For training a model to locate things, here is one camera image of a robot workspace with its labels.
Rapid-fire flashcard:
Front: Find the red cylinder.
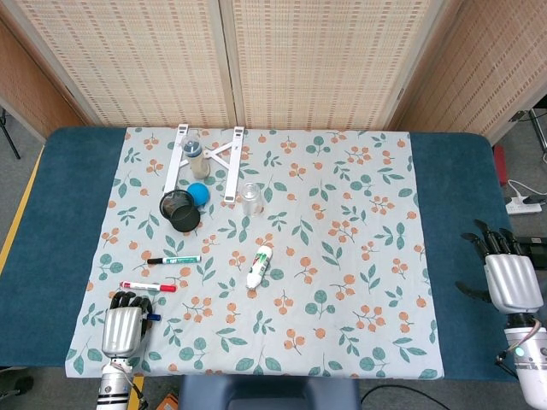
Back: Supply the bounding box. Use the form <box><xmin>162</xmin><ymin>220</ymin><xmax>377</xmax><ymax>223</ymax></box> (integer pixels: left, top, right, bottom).
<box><xmin>491</xmin><ymin>144</ymin><xmax>510</xmax><ymax>187</ymax></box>

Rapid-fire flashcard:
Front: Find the black floor cable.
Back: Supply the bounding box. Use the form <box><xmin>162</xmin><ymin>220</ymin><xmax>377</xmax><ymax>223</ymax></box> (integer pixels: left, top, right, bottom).
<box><xmin>361</xmin><ymin>383</ymin><xmax>455</xmax><ymax>410</ymax></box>

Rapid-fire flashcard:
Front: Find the white folding laptop stand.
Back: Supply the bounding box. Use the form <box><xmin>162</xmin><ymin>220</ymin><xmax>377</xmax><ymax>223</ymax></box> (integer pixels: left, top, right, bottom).
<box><xmin>162</xmin><ymin>123</ymin><xmax>247</xmax><ymax>204</ymax></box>

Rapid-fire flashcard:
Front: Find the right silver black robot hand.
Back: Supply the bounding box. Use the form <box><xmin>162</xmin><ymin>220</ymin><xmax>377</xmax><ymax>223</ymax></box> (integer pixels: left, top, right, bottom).
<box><xmin>454</xmin><ymin>218</ymin><xmax>545</xmax><ymax>317</ymax></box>

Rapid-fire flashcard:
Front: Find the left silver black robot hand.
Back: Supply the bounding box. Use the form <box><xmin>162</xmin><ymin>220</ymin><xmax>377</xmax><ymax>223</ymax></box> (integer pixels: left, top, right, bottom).
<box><xmin>101</xmin><ymin>289</ymin><xmax>155</xmax><ymax>359</ymax></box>

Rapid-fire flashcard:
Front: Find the black tripod leg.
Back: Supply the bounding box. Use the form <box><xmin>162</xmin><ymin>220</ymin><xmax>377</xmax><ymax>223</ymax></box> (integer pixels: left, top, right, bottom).
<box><xmin>0</xmin><ymin>108</ymin><xmax>22</xmax><ymax>161</ymax></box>

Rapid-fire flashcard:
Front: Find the black box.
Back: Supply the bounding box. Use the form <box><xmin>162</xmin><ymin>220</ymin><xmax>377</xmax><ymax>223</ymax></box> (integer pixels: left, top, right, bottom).
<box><xmin>519</xmin><ymin>235</ymin><xmax>547</xmax><ymax>261</ymax></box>

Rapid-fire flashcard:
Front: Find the red capped marker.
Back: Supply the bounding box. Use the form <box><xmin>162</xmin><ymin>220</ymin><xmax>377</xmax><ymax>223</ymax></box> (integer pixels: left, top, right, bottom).
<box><xmin>119</xmin><ymin>279</ymin><xmax>178</xmax><ymax>294</ymax></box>

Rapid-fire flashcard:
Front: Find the floral fruit print tablecloth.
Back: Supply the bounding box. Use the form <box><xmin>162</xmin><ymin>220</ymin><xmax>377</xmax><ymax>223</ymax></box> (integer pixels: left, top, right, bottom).
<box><xmin>65</xmin><ymin>126</ymin><xmax>444</xmax><ymax>381</ymax></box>

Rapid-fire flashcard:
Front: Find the metal stand with black clamp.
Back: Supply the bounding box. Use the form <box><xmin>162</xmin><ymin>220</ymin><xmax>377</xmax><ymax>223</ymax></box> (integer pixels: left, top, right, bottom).
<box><xmin>508</xmin><ymin>108</ymin><xmax>547</xmax><ymax>164</ymax></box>

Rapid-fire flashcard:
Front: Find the clear plastic cup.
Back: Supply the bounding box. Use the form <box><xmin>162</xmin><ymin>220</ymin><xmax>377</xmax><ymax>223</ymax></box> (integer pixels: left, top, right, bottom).
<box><xmin>239</xmin><ymin>181</ymin><xmax>263</xmax><ymax>216</ymax></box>

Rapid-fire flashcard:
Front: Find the blue ball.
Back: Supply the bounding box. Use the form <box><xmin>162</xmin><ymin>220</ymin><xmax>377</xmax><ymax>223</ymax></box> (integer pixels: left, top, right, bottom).
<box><xmin>186</xmin><ymin>182</ymin><xmax>212</xmax><ymax>208</ymax></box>

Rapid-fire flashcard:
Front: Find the white power cable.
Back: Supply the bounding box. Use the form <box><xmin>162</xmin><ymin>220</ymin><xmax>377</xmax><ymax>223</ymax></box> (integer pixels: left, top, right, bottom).
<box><xmin>507</xmin><ymin>179</ymin><xmax>547</xmax><ymax>201</ymax></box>

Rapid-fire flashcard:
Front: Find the dark blue chair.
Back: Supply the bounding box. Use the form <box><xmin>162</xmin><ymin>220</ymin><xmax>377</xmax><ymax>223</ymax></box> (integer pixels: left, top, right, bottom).
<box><xmin>178</xmin><ymin>374</ymin><xmax>362</xmax><ymax>410</ymax></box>

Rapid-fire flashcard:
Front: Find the white bottle with green label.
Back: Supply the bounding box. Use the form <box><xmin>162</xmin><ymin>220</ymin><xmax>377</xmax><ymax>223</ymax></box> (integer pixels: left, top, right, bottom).
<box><xmin>245</xmin><ymin>245</ymin><xmax>274</xmax><ymax>290</ymax></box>

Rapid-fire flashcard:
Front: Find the milky bottle with blue cap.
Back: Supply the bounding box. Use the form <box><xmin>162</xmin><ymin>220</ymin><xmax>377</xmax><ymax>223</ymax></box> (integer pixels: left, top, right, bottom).
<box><xmin>180</xmin><ymin>137</ymin><xmax>212</xmax><ymax>180</ymax></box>

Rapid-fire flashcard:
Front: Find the white power strip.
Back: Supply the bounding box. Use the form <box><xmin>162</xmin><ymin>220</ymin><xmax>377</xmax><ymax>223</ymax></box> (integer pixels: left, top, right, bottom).
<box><xmin>504</xmin><ymin>195</ymin><xmax>544</xmax><ymax>216</ymax></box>

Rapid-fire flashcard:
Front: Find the black mesh pen holder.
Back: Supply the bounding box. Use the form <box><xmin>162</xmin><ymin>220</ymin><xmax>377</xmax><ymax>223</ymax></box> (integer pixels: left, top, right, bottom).
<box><xmin>158</xmin><ymin>190</ymin><xmax>203</xmax><ymax>234</ymax></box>

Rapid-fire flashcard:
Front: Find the bamboo folding screen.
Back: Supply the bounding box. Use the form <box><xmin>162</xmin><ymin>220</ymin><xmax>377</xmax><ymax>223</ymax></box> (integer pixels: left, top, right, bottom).
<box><xmin>0</xmin><ymin>0</ymin><xmax>547</xmax><ymax>144</ymax></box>

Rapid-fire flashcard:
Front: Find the black capped green label marker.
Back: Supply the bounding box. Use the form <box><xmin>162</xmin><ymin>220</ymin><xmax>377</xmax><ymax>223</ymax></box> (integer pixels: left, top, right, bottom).
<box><xmin>146</xmin><ymin>255</ymin><xmax>203</xmax><ymax>267</ymax></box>

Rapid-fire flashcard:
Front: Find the teal table cover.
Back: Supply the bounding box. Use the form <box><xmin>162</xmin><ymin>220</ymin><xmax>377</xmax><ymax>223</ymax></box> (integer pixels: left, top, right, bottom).
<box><xmin>0</xmin><ymin>125</ymin><xmax>529</xmax><ymax>384</ymax></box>

